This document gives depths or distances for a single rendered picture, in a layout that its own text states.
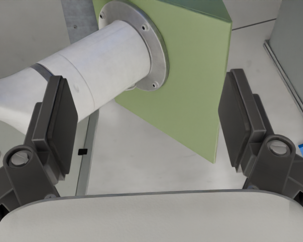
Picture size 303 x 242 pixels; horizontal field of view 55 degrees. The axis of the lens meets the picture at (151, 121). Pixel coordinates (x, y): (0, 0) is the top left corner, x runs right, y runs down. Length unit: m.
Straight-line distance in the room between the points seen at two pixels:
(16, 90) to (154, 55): 0.24
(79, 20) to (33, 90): 0.27
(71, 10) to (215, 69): 0.35
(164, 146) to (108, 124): 0.51
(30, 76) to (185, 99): 0.28
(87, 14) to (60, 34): 1.14
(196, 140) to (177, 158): 1.93
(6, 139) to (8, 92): 1.64
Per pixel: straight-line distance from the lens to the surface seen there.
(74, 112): 0.16
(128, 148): 2.42
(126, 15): 0.56
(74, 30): 0.70
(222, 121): 0.15
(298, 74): 1.53
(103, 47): 0.51
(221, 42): 0.45
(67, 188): 1.72
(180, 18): 0.48
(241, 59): 1.93
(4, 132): 2.14
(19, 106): 0.45
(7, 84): 0.47
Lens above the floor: 1.53
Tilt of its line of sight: 45 degrees down
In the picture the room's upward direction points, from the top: 178 degrees clockwise
